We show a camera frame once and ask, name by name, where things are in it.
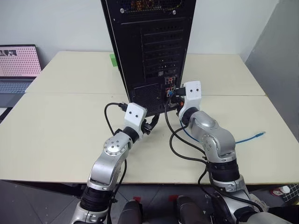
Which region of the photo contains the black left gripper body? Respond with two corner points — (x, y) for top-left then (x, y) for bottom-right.
(141, 118), (155, 136)

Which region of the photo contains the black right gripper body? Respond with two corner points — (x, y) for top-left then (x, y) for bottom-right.
(173, 95), (185, 112)

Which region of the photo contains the blue ethernet cable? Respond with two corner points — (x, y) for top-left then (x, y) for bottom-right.
(169, 91), (267, 145)

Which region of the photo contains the black computer tower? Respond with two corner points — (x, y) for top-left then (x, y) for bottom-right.
(100, 0), (197, 117)

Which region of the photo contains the dark rounded shape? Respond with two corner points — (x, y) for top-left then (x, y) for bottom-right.
(116, 200), (143, 224)
(176, 195), (211, 224)

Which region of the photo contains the grey partition panel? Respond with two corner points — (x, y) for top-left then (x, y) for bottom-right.
(244, 0), (299, 117)

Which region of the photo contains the black white grid bag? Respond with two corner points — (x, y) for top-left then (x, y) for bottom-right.
(279, 183), (299, 205)

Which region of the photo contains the open grey laptop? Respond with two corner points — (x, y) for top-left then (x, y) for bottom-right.
(0, 44), (43, 108)

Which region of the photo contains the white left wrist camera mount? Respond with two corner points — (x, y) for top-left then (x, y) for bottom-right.
(124, 102), (149, 141)

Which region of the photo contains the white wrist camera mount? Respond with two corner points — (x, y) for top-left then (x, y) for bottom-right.
(178, 80), (203, 118)
(124, 102), (149, 141)

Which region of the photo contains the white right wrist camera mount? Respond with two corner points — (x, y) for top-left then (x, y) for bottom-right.
(178, 80), (203, 118)

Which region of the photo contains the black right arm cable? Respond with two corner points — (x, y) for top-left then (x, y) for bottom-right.
(164, 87), (212, 186)

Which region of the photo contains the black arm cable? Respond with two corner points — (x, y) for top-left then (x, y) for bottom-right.
(164, 87), (212, 186)
(104, 102), (128, 224)

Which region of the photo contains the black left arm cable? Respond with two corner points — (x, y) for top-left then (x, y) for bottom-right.
(104, 102), (128, 224)

